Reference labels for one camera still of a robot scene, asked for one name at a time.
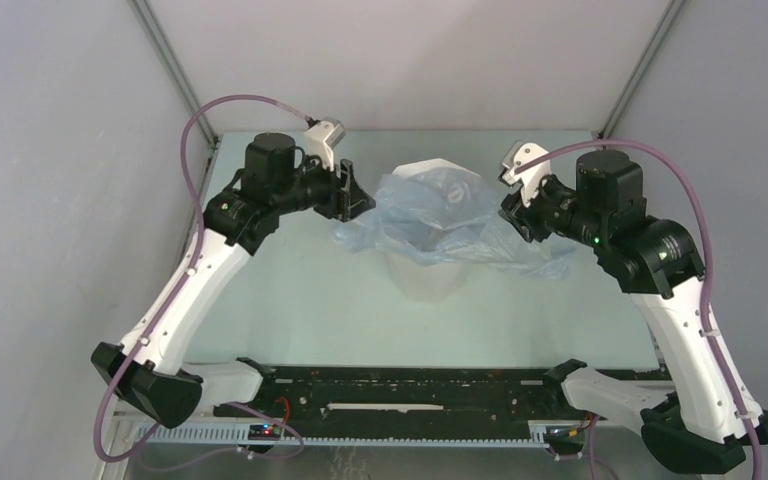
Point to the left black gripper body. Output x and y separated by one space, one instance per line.
319 190

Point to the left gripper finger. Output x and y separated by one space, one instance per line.
354 203
346 177

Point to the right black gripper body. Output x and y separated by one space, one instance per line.
555 210

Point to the blue plastic trash bag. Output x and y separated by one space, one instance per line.
446 215

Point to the white trash bin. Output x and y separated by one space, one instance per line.
425 284

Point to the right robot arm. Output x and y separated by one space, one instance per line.
710 423

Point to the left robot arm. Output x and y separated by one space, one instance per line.
146 369

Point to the right circuit board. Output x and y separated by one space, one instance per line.
571 434

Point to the circuit board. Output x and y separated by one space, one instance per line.
571 434
264 432

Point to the left circuit board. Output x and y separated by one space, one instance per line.
264 432

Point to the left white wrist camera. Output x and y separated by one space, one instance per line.
321 138

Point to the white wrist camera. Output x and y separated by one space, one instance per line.
517 172
321 138

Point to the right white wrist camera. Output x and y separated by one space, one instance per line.
517 172

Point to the right aluminium frame post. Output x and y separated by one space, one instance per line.
660 36

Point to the aluminium frame post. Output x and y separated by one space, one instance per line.
157 37
660 36

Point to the left aluminium frame post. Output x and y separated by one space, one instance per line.
157 37

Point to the white cable duct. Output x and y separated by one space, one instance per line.
241 434

